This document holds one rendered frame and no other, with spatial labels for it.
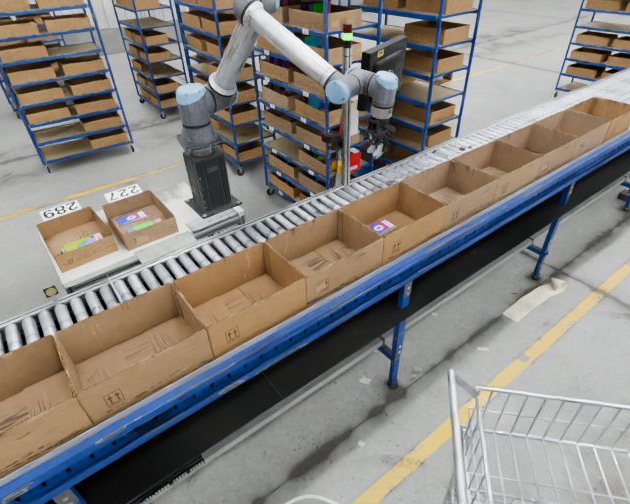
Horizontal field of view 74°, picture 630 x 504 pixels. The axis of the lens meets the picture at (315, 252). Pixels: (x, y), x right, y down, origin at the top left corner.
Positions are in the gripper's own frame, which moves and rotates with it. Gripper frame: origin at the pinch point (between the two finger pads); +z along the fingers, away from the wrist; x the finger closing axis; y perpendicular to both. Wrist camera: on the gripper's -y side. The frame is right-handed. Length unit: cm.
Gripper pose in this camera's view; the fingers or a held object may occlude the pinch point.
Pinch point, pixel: (377, 156)
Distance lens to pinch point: 199.3
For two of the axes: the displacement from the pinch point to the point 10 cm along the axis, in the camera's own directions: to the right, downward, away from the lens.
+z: -0.5, 7.3, 6.8
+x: 6.7, 5.3, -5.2
